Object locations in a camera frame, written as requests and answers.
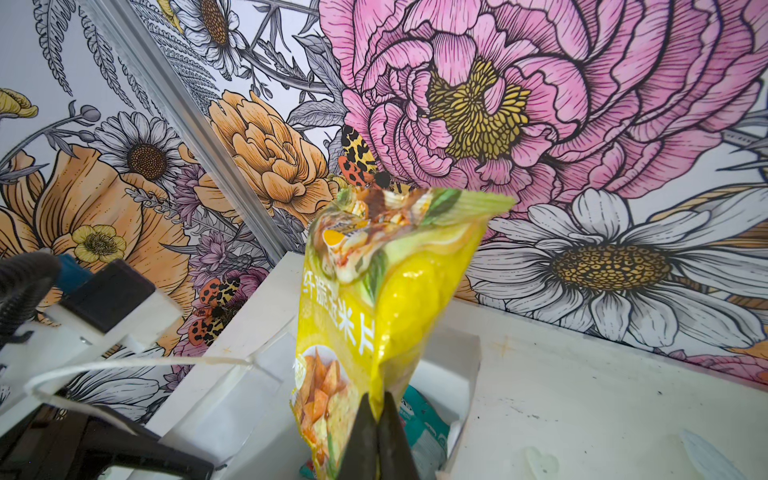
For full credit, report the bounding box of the yellow snack packet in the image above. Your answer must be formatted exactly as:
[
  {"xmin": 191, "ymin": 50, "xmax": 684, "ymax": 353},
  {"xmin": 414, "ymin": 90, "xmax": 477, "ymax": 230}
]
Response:
[{"xmin": 291, "ymin": 187, "xmax": 515, "ymax": 479}]

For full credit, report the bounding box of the left aluminium corner post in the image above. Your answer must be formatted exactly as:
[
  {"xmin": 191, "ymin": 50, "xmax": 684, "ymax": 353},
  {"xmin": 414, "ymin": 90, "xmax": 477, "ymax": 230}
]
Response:
[{"xmin": 84, "ymin": 1, "xmax": 288, "ymax": 265}]

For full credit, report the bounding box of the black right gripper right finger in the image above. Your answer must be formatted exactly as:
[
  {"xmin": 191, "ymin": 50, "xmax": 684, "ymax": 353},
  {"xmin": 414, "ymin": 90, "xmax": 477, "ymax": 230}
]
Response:
[{"xmin": 377, "ymin": 392, "xmax": 419, "ymax": 480}]

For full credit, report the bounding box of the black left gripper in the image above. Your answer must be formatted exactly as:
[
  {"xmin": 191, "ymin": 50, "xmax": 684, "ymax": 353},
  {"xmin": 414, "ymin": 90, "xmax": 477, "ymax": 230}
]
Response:
[{"xmin": 1, "ymin": 405, "xmax": 214, "ymax": 479}]

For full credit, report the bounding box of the floral paper gift bag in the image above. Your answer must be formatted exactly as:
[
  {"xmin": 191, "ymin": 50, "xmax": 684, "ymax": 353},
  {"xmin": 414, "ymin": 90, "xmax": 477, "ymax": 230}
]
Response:
[{"xmin": 128, "ymin": 323, "xmax": 482, "ymax": 480}]

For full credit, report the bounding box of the teal white snack packet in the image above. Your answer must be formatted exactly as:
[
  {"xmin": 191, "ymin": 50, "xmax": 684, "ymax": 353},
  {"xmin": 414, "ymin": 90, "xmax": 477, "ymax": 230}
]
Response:
[{"xmin": 399, "ymin": 386, "xmax": 450, "ymax": 480}]

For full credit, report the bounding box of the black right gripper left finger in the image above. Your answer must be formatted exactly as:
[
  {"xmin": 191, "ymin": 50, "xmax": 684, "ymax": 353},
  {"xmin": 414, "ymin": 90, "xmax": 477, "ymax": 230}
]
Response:
[{"xmin": 337, "ymin": 393, "xmax": 378, "ymax": 480}]

